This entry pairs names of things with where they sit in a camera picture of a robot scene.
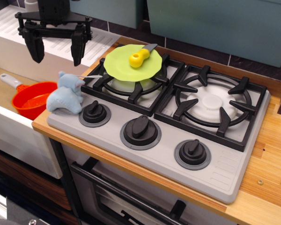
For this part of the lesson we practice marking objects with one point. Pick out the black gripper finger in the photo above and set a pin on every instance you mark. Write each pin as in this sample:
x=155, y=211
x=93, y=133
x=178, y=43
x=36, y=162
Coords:
x=79, y=39
x=34, y=44

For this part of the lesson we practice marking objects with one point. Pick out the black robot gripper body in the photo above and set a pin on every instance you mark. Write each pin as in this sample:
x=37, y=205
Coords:
x=53, y=19

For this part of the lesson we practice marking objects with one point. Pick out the grey toy faucet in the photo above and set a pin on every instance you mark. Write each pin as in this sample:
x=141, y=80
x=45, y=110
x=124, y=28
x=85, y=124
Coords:
x=31, y=5

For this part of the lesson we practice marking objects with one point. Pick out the green plastic plate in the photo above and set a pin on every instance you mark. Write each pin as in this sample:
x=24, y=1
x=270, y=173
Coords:
x=117, y=64

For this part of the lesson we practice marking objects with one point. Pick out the light blue plush animal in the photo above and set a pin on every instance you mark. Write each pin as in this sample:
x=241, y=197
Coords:
x=67, y=95

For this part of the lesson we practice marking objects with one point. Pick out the black left stove knob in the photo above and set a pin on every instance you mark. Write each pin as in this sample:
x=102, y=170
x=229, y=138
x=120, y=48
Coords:
x=95, y=115

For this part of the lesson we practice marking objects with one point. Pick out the black stove knob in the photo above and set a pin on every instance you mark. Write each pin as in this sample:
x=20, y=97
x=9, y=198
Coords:
x=192, y=155
x=95, y=115
x=140, y=133

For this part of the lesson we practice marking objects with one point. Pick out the black left burner grate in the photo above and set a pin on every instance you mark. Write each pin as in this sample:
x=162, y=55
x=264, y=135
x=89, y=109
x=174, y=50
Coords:
x=141, y=97

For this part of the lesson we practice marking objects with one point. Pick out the black burner grate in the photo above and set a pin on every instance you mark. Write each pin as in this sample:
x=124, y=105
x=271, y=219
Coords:
x=217, y=107
x=141, y=97

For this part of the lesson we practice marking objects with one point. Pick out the white toy sink unit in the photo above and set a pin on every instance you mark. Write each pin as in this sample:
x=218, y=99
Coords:
x=17, y=137

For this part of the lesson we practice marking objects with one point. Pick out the black middle stove knob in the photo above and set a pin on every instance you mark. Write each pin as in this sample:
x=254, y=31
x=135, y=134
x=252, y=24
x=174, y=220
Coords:
x=140, y=133

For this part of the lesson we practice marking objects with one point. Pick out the grey toy stove top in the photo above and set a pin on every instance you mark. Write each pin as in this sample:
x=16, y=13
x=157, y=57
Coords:
x=221, y=179

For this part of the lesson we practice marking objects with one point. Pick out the black right burner grate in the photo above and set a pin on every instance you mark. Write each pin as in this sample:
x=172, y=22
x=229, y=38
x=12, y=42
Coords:
x=217, y=107

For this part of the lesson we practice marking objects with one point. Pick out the toy oven door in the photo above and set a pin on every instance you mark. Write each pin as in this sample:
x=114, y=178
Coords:
x=86, y=172

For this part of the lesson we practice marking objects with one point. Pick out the black right stove knob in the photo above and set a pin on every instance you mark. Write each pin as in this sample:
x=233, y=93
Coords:
x=192, y=155

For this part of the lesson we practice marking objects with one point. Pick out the orange pot grey handle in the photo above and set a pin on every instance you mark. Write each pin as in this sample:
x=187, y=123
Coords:
x=30, y=100

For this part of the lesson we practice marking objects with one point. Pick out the yellow handled toy knife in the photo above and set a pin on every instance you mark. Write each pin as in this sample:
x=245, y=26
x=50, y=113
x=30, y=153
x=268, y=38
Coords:
x=137, y=59

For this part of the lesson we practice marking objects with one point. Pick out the teal box on wall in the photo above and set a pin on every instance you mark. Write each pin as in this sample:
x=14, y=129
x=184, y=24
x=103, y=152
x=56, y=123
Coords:
x=249, y=29

